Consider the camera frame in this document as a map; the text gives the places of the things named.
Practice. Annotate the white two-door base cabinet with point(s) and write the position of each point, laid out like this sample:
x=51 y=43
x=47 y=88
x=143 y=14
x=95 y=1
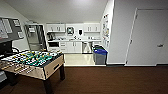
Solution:
x=74 y=47

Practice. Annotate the white drawer stack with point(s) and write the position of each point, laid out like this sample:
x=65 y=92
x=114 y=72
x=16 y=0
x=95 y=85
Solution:
x=63 y=46
x=96 y=43

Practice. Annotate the green lid waste bin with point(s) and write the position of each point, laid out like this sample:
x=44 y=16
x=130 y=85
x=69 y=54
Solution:
x=97 y=47

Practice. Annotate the blue lid recycling bin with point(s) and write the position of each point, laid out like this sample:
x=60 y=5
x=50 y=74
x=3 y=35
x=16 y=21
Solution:
x=100 y=57

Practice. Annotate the grey paper towel dispenser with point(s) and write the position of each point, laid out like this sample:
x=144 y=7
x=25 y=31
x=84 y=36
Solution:
x=70 y=31

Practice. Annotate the black coffee machine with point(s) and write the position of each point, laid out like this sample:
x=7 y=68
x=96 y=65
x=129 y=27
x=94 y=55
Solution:
x=50 y=36

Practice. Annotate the stainless steel refrigerator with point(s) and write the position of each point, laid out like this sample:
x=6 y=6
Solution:
x=35 y=38

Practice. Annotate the green foosball table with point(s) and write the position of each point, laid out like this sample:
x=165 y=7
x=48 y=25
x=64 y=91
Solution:
x=33 y=61

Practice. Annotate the white door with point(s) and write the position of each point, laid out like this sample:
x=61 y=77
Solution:
x=146 y=36

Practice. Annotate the large colourful wall poster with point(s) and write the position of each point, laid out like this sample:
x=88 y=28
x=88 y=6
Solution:
x=105 y=26

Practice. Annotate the wall notice board with papers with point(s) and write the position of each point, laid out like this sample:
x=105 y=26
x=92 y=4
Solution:
x=10 y=28

